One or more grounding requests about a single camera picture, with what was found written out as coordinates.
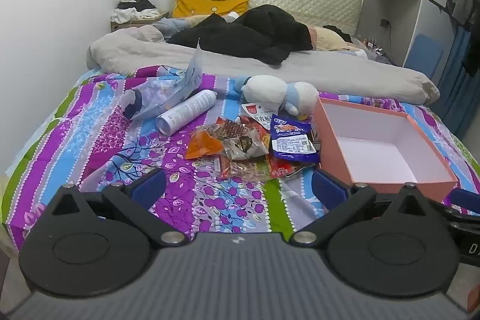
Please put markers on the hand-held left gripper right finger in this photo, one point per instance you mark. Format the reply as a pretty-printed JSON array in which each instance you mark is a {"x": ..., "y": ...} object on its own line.
[{"x": 328, "y": 189}]

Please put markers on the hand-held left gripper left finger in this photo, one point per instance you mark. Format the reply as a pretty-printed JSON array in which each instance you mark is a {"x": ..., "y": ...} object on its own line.
[{"x": 148, "y": 185}]

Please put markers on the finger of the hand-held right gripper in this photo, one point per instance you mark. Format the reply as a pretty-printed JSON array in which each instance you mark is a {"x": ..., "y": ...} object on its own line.
[{"x": 467, "y": 198}]

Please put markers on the pink cardboard box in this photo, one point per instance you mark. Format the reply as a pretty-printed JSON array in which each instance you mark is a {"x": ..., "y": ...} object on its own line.
[{"x": 337, "y": 158}]

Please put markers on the blue snack packet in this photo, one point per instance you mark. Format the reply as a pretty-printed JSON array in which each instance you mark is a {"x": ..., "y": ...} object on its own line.
[{"x": 292, "y": 132}]

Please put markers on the orange snack packet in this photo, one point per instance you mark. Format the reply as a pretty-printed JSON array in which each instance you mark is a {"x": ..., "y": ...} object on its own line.
[{"x": 202, "y": 145}]

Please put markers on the purple floral bed sheet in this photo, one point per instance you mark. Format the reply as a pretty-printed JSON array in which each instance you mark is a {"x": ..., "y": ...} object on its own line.
[{"x": 93, "y": 140}]

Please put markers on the white spray can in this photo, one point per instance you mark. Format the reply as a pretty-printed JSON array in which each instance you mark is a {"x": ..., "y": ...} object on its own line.
[{"x": 187, "y": 110}]

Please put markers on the red and yellow snack packet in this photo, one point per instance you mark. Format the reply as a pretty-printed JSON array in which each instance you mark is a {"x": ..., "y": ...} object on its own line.
[{"x": 259, "y": 135}]

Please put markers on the clear printed plastic bag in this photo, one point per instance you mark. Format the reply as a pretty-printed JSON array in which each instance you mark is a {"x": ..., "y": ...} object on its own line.
[{"x": 176, "y": 87}]

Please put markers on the white red-label snack packet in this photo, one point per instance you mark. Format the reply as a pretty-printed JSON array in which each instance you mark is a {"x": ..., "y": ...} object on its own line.
[{"x": 258, "y": 113}]

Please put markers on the blue curtain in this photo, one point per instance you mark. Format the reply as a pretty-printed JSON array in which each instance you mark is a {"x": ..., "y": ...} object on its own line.
[{"x": 453, "y": 95}]

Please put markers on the white and blue plush toy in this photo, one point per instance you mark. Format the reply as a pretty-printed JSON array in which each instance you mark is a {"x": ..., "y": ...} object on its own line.
[{"x": 262, "y": 89}]

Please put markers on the grey duvet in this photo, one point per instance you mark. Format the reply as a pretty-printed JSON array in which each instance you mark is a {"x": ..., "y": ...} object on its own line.
[{"x": 225, "y": 59}]

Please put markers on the cluttered bedside table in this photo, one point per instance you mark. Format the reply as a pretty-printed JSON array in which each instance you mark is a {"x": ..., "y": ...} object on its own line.
[{"x": 373, "y": 48}]

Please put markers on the blue padded board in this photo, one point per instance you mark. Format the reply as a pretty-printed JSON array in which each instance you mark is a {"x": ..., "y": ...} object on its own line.
[{"x": 423, "y": 55}]

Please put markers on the beige pillow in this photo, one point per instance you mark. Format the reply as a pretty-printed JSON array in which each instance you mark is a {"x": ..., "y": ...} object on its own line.
[{"x": 327, "y": 39}]

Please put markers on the light blue garment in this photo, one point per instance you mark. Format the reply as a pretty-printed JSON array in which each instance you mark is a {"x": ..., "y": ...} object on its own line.
[{"x": 172, "y": 25}]

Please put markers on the wooden nightstand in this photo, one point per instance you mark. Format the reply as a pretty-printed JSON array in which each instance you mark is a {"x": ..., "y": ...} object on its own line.
[{"x": 150, "y": 21}]

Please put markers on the white clothes pile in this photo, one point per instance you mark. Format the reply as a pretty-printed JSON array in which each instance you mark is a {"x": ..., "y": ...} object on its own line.
[{"x": 131, "y": 15}]

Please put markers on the black jacket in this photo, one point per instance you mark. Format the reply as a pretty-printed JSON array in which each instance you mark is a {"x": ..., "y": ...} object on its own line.
[{"x": 262, "y": 31}]

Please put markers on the black folded garment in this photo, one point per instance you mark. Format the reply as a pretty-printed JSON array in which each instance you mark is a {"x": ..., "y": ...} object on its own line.
[{"x": 141, "y": 2}]

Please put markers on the yellow pillow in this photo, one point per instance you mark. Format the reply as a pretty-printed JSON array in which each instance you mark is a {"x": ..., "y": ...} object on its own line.
[{"x": 210, "y": 3}]

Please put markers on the black wall outlet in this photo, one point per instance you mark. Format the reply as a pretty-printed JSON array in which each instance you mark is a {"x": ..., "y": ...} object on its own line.
[{"x": 384, "y": 22}]

